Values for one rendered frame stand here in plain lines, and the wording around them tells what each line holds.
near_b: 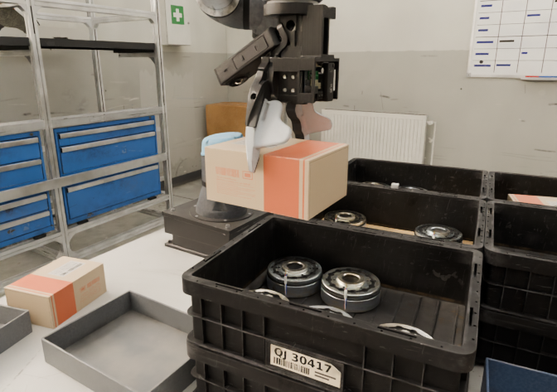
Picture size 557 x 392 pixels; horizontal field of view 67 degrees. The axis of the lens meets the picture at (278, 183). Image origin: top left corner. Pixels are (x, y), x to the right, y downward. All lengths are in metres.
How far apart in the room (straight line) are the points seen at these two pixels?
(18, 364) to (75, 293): 0.18
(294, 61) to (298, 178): 0.14
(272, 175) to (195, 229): 0.71
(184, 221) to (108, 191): 1.67
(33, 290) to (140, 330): 0.24
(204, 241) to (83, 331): 0.41
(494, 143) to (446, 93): 0.58
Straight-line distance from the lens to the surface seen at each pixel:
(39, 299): 1.02
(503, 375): 0.83
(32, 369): 0.94
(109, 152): 2.84
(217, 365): 0.69
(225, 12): 0.97
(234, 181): 0.56
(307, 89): 0.53
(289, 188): 0.52
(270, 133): 0.52
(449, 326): 0.76
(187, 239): 1.25
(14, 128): 2.50
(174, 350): 0.89
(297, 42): 0.55
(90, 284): 1.08
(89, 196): 2.80
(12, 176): 2.55
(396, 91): 4.10
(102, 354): 0.92
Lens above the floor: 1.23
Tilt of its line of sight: 16 degrees down
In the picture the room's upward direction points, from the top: straight up
